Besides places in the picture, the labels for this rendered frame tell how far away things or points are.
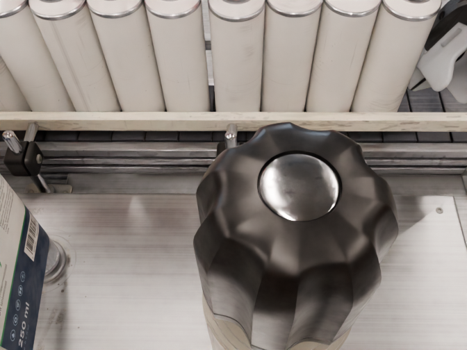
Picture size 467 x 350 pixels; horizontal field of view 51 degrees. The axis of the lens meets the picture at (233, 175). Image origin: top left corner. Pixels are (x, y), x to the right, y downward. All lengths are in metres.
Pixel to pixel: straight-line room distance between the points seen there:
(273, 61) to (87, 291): 0.28
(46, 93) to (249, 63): 0.22
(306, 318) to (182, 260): 0.30
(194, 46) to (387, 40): 0.18
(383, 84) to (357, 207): 0.36
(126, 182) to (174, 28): 0.21
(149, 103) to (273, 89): 0.14
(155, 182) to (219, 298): 0.39
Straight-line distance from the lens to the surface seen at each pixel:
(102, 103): 0.56
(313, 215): 0.17
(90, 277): 0.50
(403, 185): 0.61
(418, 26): 0.48
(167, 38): 0.47
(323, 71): 0.51
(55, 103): 0.58
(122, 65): 0.51
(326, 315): 0.20
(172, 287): 0.48
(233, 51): 0.47
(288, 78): 0.51
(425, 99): 0.63
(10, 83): 0.59
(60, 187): 0.61
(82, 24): 0.49
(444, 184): 0.63
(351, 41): 0.48
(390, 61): 0.50
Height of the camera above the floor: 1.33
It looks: 58 degrees down
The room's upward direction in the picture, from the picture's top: 2 degrees counter-clockwise
